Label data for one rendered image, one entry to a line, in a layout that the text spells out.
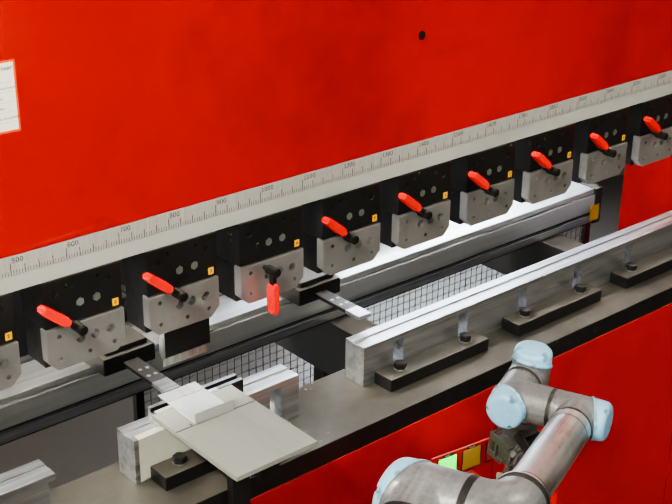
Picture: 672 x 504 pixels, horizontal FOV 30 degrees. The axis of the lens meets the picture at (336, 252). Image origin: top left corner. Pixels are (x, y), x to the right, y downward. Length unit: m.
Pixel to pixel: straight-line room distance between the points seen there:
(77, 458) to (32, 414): 1.58
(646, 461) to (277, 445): 1.46
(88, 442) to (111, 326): 2.00
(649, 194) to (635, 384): 1.11
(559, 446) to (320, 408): 0.64
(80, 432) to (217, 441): 2.00
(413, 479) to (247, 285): 0.56
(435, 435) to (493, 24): 0.88
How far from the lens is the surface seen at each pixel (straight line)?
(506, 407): 2.31
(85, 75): 2.03
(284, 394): 2.54
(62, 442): 4.21
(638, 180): 4.26
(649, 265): 3.29
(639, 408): 3.35
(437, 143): 2.58
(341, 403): 2.63
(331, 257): 2.46
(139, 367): 2.52
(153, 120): 2.12
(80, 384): 2.57
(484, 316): 2.90
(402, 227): 2.57
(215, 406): 2.34
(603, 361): 3.12
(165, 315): 2.25
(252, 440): 2.28
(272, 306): 2.36
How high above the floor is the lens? 2.22
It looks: 24 degrees down
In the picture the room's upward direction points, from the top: 1 degrees clockwise
